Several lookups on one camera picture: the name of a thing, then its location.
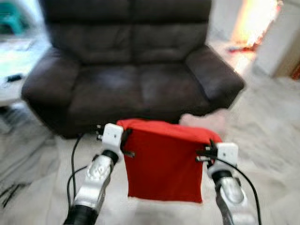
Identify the white side table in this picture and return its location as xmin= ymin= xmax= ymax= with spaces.
xmin=0 ymin=40 xmax=43 ymax=106

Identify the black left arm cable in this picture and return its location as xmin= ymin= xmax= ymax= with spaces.
xmin=67 ymin=134 xmax=87 ymax=207

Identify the red pillow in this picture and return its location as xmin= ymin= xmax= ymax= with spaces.
xmin=116 ymin=118 xmax=222 ymax=203

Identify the green plastic chair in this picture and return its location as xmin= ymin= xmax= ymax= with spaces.
xmin=0 ymin=2 xmax=29 ymax=36

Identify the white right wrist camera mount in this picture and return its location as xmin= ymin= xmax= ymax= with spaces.
xmin=217 ymin=142 xmax=239 ymax=165

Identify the wood panelled partition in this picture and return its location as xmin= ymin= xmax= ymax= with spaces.
xmin=255 ymin=0 xmax=300 ymax=78

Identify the red plate with items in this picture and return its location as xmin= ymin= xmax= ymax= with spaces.
xmin=227 ymin=44 xmax=256 ymax=52

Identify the black remote control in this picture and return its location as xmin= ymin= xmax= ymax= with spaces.
xmin=6 ymin=74 xmax=23 ymax=83

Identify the dark grey sofa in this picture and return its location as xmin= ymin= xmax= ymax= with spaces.
xmin=21 ymin=0 xmax=245 ymax=139

